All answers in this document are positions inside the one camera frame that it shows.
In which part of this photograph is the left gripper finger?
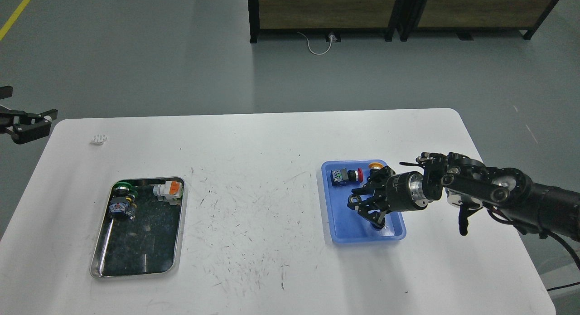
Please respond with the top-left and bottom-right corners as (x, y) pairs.
(353, 165), (396, 196)
(348, 194), (391, 223)

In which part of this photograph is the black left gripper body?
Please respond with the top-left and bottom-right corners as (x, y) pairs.
(381, 172), (429, 213)

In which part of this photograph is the black gear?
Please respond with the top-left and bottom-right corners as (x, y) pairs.
(371, 223), (386, 231)

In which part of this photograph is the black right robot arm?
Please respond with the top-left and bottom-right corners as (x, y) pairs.
(413, 152), (580, 265)

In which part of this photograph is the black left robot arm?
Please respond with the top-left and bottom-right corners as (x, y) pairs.
(1, 109), (436, 233)

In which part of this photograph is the orange white connector part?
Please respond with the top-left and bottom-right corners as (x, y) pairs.
(153, 180), (183, 206)

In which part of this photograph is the blue plastic tray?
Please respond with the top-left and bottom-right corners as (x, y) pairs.
(321, 159), (407, 244)

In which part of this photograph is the stainless steel tray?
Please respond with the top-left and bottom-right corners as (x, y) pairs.
(89, 177), (187, 279)

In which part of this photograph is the small white plastic piece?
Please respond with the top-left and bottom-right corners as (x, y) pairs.
(90, 135), (108, 146)

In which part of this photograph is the yellow push button switch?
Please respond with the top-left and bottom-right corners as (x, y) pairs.
(368, 162), (385, 170)

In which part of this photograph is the red push button switch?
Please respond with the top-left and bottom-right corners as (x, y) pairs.
(330, 168), (364, 186)

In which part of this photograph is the white power cable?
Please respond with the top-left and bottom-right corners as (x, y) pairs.
(297, 31), (341, 55)

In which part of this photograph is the left wooden cabinet black frame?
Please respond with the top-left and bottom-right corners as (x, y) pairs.
(247, 0), (405, 43)

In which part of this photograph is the wooden cabinet black frame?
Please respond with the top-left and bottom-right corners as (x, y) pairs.
(397, 0), (560, 42)
(247, 0), (405, 43)

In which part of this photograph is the right wooden cabinet black frame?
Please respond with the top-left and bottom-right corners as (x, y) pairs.
(397, 0), (560, 42)

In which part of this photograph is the green push button switch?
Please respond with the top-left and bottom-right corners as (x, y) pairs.
(107, 181), (138, 220)

